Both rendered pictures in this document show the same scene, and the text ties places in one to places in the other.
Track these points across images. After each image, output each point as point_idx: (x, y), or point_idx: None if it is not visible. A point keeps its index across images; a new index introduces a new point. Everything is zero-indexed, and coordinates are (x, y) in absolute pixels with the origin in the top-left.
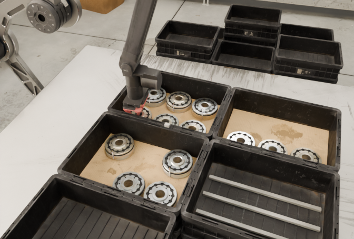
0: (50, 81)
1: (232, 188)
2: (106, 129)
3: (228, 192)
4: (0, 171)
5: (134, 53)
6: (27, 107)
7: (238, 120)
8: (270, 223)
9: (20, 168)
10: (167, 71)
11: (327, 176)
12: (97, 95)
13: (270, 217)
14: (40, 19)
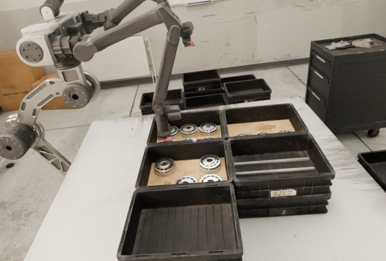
0: (77, 152)
1: (251, 165)
2: (150, 159)
3: (251, 168)
4: (71, 221)
5: (163, 95)
6: (67, 173)
7: (233, 130)
8: (285, 175)
9: (87, 214)
10: None
11: (304, 137)
12: (120, 150)
13: (283, 172)
14: (73, 99)
